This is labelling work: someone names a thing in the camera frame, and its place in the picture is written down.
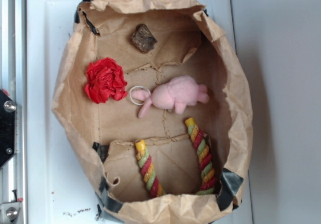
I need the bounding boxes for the pink plush bunny toy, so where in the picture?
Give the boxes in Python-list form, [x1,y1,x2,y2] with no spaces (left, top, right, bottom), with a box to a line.
[129,75,210,119]

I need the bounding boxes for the multicolored twisted rope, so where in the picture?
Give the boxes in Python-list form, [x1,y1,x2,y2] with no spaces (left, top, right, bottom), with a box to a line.
[134,117,217,198]

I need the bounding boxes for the white rubber band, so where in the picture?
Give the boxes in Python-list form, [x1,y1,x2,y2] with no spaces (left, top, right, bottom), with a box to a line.
[128,85,151,106]

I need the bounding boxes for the red crumpled paper flower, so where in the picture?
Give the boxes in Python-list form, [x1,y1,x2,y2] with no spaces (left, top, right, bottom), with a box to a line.
[84,58,127,104]

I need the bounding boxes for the brown paper bag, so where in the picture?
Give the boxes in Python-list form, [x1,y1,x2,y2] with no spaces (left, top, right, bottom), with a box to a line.
[52,0,253,223]

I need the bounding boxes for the black metal bracket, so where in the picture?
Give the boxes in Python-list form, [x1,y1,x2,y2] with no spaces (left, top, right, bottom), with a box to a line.
[0,90,17,169]

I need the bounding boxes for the brown rough block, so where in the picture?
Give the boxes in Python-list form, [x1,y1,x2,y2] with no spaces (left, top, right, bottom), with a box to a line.
[130,24,157,53]

